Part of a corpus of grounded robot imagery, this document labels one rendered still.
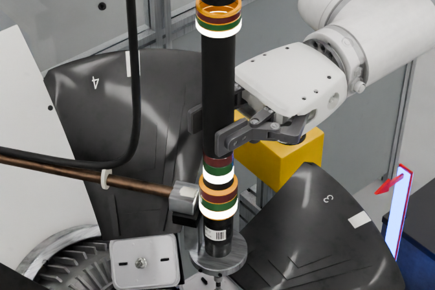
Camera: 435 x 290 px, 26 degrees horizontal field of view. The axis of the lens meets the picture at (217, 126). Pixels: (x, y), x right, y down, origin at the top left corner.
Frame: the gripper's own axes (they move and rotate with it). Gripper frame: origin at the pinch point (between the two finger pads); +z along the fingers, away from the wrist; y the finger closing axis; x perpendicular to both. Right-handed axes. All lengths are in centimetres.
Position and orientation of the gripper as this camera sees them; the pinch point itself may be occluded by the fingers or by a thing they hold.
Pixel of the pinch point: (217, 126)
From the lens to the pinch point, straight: 99.5
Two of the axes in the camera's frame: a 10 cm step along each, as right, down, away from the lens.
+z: -7.7, 4.2, -4.8
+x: 0.1, -7.4, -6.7
